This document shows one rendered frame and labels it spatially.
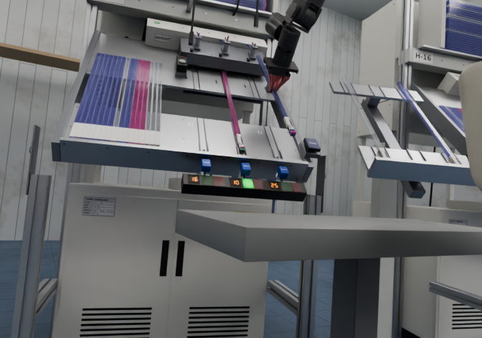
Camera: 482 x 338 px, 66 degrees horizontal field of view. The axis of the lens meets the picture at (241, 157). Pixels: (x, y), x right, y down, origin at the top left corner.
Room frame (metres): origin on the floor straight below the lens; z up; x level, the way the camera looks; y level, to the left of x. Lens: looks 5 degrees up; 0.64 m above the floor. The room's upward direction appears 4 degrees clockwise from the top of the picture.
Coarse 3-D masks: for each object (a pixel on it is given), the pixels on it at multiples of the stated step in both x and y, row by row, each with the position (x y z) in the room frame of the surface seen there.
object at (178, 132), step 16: (176, 128) 1.08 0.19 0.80; (192, 128) 1.10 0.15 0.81; (208, 128) 1.12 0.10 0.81; (224, 128) 1.14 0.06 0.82; (240, 128) 1.16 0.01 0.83; (256, 128) 1.18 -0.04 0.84; (272, 128) 1.20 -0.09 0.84; (160, 144) 1.01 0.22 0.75; (176, 144) 1.03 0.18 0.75; (192, 144) 1.04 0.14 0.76; (208, 144) 1.05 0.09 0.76; (224, 144) 1.08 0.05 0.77; (256, 144) 1.12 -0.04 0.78; (272, 144) 1.14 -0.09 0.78; (288, 144) 1.16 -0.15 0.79
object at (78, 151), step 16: (64, 144) 0.91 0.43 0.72; (80, 144) 0.92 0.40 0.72; (96, 144) 0.92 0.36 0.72; (112, 144) 0.93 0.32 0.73; (128, 144) 0.94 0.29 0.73; (64, 160) 0.94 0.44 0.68; (80, 160) 0.95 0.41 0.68; (96, 160) 0.96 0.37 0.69; (112, 160) 0.96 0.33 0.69; (128, 160) 0.97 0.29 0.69; (144, 160) 0.98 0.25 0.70; (160, 160) 0.99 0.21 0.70; (176, 160) 0.99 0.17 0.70; (192, 160) 1.00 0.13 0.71; (224, 160) 1.02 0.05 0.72; (240, 160) 1.03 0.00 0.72; (256, 160) 1.03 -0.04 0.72; (272, 160) 1.04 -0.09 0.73; (288, 160) 1.06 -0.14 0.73; (256, 176) 1.08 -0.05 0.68; (272, 176) 1.09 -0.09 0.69; (288, 176) 1.10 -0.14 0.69
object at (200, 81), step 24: (96, 48) 1.31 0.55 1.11; (120, 48) 1.36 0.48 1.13; (144, 48) 1.41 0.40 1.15; (168, 72) 1.31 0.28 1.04; (192, 72) 1.35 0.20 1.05; (216, 72) 1.40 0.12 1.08; (240, 72) 1.45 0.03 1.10; (216, 96) 1.35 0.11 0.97; (240, 96) 1.32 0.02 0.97; (264, 96) 1.35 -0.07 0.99
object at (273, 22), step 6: (294, 6) 1.00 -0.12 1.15; (276, 12) 1.09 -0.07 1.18; (288, 12) 1.01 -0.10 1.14; (294, 12) 1.00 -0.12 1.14; (270, 18) 1.10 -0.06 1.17; (276, 18) 1.09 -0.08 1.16; (282, 18) 1.07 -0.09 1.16; (288, 18) 1.02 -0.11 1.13; (294, 18) 1.01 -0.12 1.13; (270, 24) 1.09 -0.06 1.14; (276, 24) 1.08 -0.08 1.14; (294, 24) 1.02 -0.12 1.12; (270, 30) 1.10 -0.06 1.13; (276, 30) 1.08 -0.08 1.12; (306, 30) 1.06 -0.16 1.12; (276, 36) 1.09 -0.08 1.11
